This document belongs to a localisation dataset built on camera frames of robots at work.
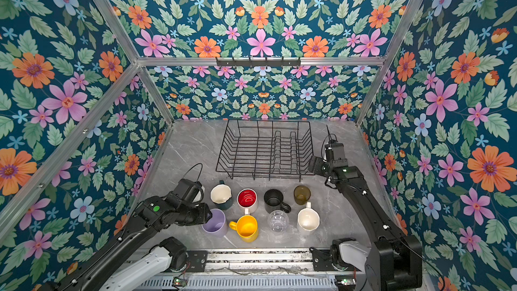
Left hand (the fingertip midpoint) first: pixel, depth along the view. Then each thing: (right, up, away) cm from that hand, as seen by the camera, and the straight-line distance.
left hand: (212, 214), depth 73 cm
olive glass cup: (+35, +3, +16) cm, 39 cm away
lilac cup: (-1, -9, +9) cm, 12 cm away
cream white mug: (+37, -4, +8) cm, 38 cm away
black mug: (+22, 0, +14) cm, 26 cm away
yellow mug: (+11, -9, +8) cm, 16 cm away
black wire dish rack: (+20, +22, +32) cm, 44 cm away
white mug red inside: (+11, +1, +14) cm, 18 cm away
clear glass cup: (+24, -7, +11) cm, 28 cm away
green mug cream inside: (0, +3, +12) cm, 13 cm away
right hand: (+42, +18, +11) cm, 46 cm away
